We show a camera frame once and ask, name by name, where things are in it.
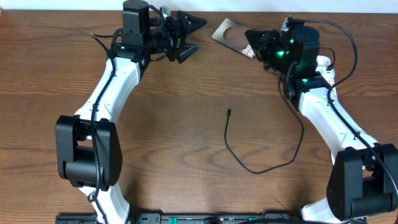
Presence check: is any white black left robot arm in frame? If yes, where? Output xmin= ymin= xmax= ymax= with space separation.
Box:
xmin=55 ymin=1 xmax=206 ymax=223

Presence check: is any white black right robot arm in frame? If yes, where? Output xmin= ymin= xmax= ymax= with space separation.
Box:
xmin=245 ymin=17 xmax=397 ymax=223

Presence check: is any black USB charging cable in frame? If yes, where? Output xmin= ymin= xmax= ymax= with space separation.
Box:
xmin=224 ymin=46 xmax=336 ymax=175

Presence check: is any Samsung Galaxy smartphone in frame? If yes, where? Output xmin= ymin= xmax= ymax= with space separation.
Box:
xmin=211 ymin=18 xmax=256 ymax=60

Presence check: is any white power extension socket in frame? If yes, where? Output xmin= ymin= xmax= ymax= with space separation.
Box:
xmin=316 ymin=55 xmax=335 ymax=86

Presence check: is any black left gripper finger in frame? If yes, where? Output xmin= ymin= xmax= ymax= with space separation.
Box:
xmin=175 ymin=43 xmax=199 ymax=63
xmin=177 ymin=11 xmax=207 ymax=34

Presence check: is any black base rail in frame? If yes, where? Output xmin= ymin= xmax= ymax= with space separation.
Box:
xmin=55 ymin=211 xmax=306 ymax=224

